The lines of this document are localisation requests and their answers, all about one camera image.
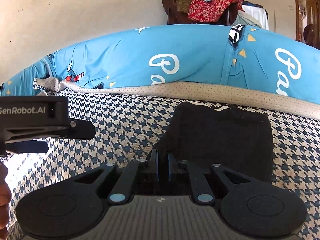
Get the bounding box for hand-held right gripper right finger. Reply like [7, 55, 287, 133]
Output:
[167, 152, 253, 204]

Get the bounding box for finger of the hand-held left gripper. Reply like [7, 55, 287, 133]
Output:
[7, 140, 49, 155]
[5, 119, 96, 145]

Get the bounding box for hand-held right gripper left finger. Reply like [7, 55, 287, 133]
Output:
[72, 150, 160, 204]

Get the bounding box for black t-shirt with red print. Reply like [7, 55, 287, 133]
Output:
[152, 101, 273, 193]

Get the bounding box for person's left hand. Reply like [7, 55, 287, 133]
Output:
[0, 161, 12, 228]

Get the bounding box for houndstooth bed mat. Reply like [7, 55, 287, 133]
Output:
[0, 87, 320, 240]

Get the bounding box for blue printed quilt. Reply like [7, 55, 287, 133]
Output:
[0, 24, 320, 98]

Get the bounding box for red floral cloth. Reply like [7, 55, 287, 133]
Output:
[187, 0, 244, 23]

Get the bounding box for white tablecloth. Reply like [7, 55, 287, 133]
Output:
[241, 4, 270, 30]

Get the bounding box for wooden door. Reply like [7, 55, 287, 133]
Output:
[292, 0, 320, 43]

